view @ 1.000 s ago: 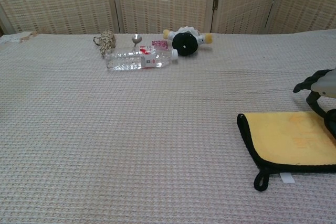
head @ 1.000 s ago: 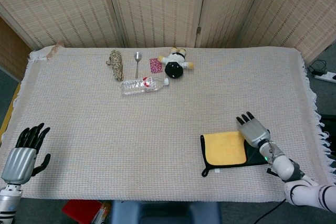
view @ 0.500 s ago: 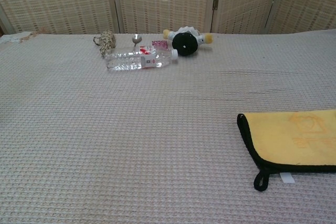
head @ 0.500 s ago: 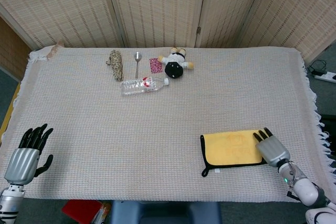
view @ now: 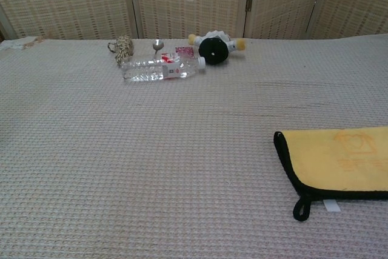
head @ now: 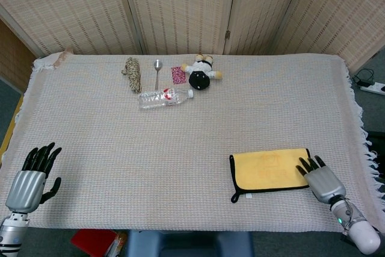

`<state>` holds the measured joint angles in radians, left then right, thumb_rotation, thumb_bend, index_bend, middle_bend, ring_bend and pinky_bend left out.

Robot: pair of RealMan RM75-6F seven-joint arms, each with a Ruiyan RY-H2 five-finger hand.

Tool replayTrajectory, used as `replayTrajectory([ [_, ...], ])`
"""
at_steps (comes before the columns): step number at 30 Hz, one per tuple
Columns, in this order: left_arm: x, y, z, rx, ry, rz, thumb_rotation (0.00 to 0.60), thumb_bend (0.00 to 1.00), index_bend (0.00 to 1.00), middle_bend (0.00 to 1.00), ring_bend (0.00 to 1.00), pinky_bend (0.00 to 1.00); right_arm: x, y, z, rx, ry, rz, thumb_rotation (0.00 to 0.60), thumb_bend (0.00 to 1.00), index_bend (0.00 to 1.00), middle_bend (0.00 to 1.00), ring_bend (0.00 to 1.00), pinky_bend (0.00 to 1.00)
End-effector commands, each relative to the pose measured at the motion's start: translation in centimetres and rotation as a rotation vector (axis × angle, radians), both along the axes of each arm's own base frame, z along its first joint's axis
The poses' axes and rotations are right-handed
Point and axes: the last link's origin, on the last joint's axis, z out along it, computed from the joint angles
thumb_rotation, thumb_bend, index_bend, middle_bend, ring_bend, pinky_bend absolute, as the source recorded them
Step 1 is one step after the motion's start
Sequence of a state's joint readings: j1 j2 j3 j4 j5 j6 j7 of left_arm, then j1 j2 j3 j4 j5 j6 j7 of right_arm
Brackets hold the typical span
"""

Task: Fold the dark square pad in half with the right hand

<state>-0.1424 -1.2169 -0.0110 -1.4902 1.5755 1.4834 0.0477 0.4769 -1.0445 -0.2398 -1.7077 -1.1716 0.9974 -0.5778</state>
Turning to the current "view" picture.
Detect metal spoon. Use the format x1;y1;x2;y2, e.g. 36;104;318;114
152;39;165;57

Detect clear plastic water bottle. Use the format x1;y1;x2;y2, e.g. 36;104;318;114
120;56;207;83

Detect beige woven tablecloth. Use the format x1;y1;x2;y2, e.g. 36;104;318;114
0;35;388;259

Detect green and yellow black-trimmed towel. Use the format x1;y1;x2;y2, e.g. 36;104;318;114
273;126;388;222

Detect black and white plush toy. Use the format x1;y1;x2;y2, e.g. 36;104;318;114
187;30;247;66

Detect pink patterned packet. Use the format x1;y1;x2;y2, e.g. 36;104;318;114
175;45;195;59

